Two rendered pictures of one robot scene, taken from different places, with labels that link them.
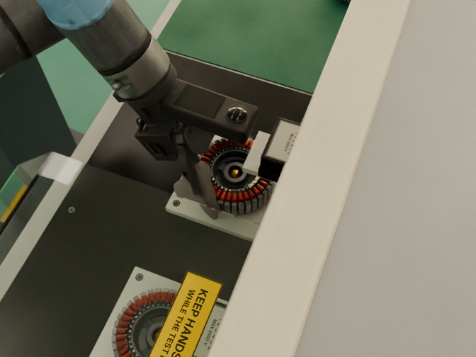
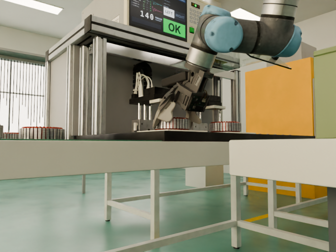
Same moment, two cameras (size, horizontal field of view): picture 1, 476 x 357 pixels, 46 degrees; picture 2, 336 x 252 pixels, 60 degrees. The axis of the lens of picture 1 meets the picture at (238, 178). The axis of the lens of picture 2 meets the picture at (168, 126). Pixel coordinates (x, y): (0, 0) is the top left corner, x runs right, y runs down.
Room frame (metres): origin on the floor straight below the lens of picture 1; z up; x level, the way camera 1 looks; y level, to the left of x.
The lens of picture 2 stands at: (1.15, 0.43, 0.74)
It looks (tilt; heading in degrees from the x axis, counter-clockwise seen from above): 4 degrees up; 210
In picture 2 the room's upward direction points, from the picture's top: straight up
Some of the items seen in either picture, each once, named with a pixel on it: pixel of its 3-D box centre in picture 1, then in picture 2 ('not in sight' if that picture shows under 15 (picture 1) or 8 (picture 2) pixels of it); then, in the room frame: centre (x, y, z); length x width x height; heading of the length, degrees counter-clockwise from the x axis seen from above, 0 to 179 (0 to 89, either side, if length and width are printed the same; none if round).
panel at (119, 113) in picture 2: not in sight; (154, 99); (0.19, -0.19, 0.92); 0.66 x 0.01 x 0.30; 159
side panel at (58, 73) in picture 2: not in sight; (59, 98); (0.44, -0.44, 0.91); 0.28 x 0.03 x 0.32; 69
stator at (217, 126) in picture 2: not in sight; (225, 127); (0.17, 0.09, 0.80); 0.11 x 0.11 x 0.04
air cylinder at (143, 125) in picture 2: not in sight; (144, 127); (0.34, -0.13, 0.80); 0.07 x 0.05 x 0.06; 159
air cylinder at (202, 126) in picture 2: not in sight; (196, 130); (0.12, -0.04, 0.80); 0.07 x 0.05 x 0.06; 159
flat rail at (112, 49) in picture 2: not in sight; (180, 64); (0.24, -0.04, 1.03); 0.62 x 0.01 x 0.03; 159
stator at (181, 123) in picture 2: (235, 174); (171, 124); (0.39, 0.00, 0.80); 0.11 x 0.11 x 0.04
